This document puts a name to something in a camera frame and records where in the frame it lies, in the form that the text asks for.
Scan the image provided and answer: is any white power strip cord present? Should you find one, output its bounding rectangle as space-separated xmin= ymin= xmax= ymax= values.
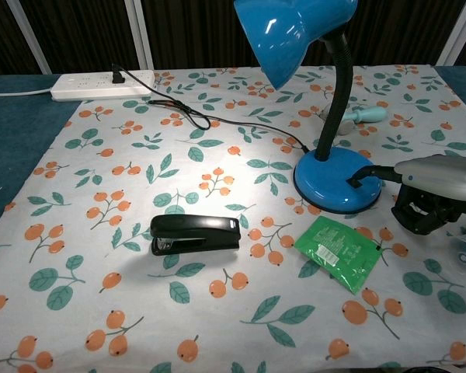
xmin=0 ymin=87 xmax=54 ymax=96

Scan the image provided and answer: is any black power cable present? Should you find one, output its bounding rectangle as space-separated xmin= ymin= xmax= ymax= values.
xmin=110 ymin=64 xmax=311 ymax=153

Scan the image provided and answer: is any blue desk lamp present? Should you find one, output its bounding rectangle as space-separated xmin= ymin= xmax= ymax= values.
xmin=232 ymin=0 xmax=384 ymax=214

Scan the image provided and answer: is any white power strip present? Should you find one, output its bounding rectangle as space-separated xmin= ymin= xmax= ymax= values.
xmin=50 ymin=70 xmax=157 ymax=103

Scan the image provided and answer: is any black stapler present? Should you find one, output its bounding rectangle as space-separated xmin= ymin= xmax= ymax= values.
xmin=150 ymin=214 xmax=242 ymax=256

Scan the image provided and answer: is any floral patterned tablecloth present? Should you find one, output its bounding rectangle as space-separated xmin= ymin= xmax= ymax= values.
xmin=0 ymin=64 xmax=466 ymax=373

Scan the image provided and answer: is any green foil sachet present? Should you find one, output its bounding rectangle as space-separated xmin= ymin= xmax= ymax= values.
xmin=294 ymin=215 xmax=383 ymax=295

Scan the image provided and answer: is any light blue handled tool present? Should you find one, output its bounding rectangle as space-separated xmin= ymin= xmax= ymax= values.
xmin=342 ymin=106 xmax=388 ymax=124

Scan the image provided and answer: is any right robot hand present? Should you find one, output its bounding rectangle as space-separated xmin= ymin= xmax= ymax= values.
xmin=346 ymin=153 xmax=466 ymax=236

